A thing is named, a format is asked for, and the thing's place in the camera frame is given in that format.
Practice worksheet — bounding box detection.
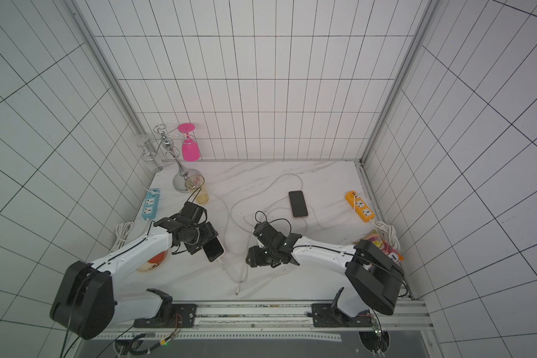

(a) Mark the white charging cable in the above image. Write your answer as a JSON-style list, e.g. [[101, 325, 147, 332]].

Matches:
[[214, 172, 305, 296]]

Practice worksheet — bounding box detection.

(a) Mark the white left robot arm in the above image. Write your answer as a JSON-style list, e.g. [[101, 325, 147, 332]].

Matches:
[[49, 201, 220, 340]]

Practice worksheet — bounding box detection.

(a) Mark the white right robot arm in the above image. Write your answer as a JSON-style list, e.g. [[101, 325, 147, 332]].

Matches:
[[246, 222, 404, 318]]

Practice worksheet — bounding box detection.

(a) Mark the teal power strip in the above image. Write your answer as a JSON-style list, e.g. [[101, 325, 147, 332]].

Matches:
[[141, 188, 161, 221]]

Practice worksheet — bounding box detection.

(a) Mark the red bowl on plate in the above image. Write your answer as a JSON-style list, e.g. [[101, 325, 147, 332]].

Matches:
[[137, 250, 169, 272]]

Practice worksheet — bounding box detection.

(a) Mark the yellow tinted drinking glass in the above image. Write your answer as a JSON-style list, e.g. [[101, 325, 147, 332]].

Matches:
[[185, 175, 209, 204]]

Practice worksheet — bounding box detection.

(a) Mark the chrome glass holder stand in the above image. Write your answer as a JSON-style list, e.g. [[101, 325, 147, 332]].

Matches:
[[150, 124, 201, 192]]

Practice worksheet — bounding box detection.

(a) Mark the pink wine glass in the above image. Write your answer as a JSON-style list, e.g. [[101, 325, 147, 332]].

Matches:
[[178, 123, 201, 162]]

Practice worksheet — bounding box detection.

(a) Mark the clear wine glass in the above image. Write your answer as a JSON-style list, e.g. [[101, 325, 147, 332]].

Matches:
[[135, 134, 163, 174]]

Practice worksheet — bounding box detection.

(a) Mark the orange power strip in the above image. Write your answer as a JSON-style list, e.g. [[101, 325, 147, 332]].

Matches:
[[345, 191, 375, 223]]

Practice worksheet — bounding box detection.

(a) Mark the colourful candy bag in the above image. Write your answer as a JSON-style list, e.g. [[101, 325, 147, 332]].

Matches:
[[362, 230, 404, 263]]

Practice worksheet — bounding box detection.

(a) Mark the white coiled cord left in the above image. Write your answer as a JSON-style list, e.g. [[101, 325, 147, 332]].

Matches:
[[109, 221, 136, 254]]

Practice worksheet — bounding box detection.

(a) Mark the white coiled cord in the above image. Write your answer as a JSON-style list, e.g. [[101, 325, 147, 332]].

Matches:
[[374, 220, 401, 252], [109, 221, 136, 254]]

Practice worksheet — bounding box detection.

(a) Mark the metal base rail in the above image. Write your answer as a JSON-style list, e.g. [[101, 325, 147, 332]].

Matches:
[[98, 299, 439, 357]]

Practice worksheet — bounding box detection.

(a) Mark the white coiled cord right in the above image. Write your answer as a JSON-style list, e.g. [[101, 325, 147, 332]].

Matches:
[[374, 220, 401, 252]]

